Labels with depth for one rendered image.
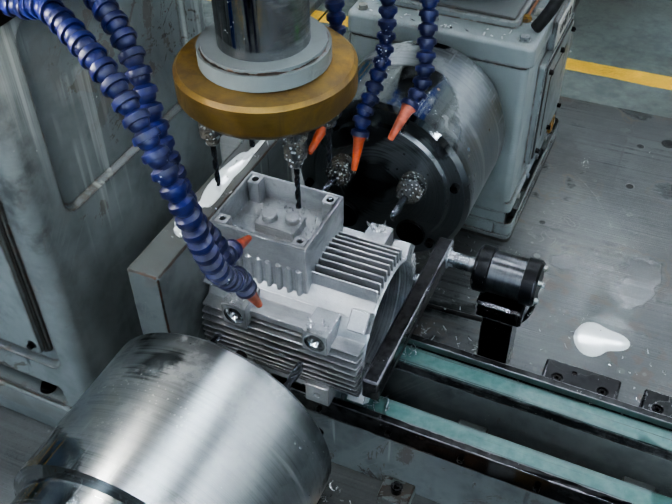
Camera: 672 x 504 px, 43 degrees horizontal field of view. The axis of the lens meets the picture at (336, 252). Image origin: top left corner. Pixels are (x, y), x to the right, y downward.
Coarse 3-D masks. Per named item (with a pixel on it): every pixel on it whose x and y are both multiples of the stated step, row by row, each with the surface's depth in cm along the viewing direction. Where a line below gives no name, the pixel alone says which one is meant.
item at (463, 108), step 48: (384, 96) 109; (432, 96) 110; (480, 96) 116; (336, 144) 114; (384, 144) 111; (432, 144) 108; (480, 144) 113; (336, 192) 120; (384, 192) 116; (432, 192) 112; (432, 240) 118
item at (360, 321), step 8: (400, 240) 100; (400, 248) 99; (408, 248) 99; (408, 256) 100; (208, 280) 97; (352, 312) 92; (360, 312) 91; (368, 312) 91; (352, 320) 91; (360, 320) 91; (368, 320) 91; (352, 328) 91; (360, 328) 91; (368, 328) 92; (352, 400) 100; (360, 400) 99; (368, 400) 101
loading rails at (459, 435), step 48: (432, 384) 109; (480, 384) 106; (528, 384) 106; (336, 432) 107; (384, 432) 102; (432, 432) 99; (480, 432) 101; (528, 432) 107; (576, 432) 103; (624, 432) 100; (384, 480) 107; (432, 480) 104; (480, 480) 100; (528, 480) 96; (576, 480) 96; (624, 480) 104
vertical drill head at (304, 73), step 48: (240, 0) 74; (288, 0) 75; (192, 48) 85; (240, 48) 78; (288, 48) 78; (336, 48) 84; (192, 96) 79; (240, 96) 78; (288, 96) 78; (336, 96) 79; (288, 144) 82
